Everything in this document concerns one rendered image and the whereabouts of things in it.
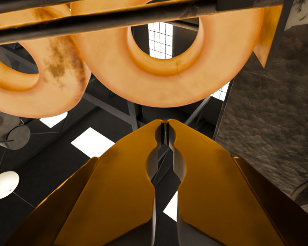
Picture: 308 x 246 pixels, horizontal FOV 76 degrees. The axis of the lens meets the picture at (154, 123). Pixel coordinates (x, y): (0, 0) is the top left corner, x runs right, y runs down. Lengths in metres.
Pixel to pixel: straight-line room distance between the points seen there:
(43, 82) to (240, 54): 0.19
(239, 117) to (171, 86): 0.44
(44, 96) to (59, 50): 0.07
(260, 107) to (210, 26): 0.42
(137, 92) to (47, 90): 0.10
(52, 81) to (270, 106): 0.49
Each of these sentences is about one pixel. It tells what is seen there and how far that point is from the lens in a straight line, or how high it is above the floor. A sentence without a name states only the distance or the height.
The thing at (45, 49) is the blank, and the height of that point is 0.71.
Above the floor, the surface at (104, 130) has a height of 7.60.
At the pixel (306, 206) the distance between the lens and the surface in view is 0.55.
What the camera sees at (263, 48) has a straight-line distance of 0.19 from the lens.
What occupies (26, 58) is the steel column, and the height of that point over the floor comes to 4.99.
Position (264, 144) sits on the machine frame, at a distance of 0.66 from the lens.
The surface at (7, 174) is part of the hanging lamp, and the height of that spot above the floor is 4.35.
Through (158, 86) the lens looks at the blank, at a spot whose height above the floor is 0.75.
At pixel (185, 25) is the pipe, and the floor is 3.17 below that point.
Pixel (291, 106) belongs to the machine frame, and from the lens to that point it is 0.56.
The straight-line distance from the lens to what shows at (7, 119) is 2.81.
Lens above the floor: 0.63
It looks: 48 degrees up
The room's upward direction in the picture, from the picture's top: 177 degrees clockwise
